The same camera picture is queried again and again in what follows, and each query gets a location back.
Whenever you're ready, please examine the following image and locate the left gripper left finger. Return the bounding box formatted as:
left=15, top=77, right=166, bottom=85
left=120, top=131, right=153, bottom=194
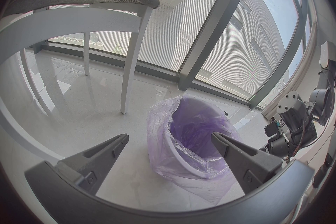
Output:
left=56, top=134, right=130, bottom=195

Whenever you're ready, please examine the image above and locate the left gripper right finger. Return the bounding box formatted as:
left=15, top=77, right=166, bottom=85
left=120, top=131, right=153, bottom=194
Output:
left=211, top=132, right=283, bottom=195

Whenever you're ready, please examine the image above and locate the purple plastic bag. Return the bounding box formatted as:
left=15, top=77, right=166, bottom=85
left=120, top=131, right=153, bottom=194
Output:
left=146, top=94, right=241, bottom=205

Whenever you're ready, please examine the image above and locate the white trash bin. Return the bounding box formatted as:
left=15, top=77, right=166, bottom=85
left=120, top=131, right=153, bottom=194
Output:
left=164, top=97, right=229, bottom=179

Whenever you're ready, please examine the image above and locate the window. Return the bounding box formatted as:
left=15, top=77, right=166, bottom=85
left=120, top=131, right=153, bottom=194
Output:
left=26, top=0, right=319, bottom=120

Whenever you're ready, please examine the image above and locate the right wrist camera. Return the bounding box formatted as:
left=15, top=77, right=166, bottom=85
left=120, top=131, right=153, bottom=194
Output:
left=264, top=121, right=282, bottom=137

